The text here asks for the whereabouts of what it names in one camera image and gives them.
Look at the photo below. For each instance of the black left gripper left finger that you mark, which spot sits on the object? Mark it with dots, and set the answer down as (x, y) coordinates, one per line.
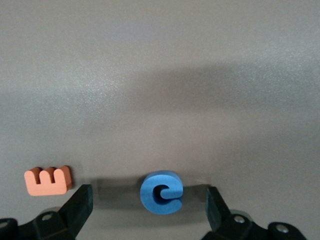
(75, 212)

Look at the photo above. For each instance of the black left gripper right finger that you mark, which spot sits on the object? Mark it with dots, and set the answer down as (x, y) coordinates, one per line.
(217, 217)

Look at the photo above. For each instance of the blue foam letter c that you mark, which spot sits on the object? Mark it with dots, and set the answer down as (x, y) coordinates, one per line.
(150, 195)

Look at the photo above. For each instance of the orange foam letter E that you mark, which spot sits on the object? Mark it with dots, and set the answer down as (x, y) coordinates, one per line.
(47, 187)

